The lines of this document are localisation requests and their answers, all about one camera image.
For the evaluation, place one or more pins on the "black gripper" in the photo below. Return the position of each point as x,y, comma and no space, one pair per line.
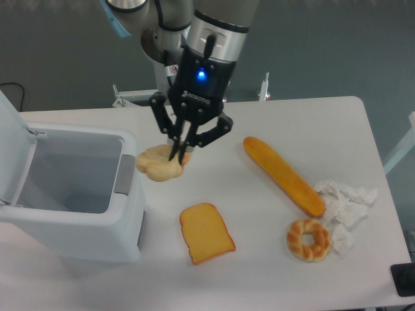
195,96

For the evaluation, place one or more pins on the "pale round knotted bread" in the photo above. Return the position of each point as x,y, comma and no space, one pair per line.
155,163

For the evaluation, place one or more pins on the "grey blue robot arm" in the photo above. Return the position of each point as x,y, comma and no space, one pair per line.
194,46

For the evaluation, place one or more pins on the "white grey trash can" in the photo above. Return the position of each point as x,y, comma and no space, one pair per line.
75,189

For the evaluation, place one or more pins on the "orange toast slice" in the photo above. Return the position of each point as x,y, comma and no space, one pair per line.
205,232

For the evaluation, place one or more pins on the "long orange baguette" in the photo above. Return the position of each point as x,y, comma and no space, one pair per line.
295,187

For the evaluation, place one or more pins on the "crumpled white tissue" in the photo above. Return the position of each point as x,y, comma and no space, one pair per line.
346,207

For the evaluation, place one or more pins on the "black device at table edge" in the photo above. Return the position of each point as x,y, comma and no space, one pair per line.
403,278

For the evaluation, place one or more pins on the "braided ring bread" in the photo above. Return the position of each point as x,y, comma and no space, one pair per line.
308,240

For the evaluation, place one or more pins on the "white frame at right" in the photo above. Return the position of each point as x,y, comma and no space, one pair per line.
400,150

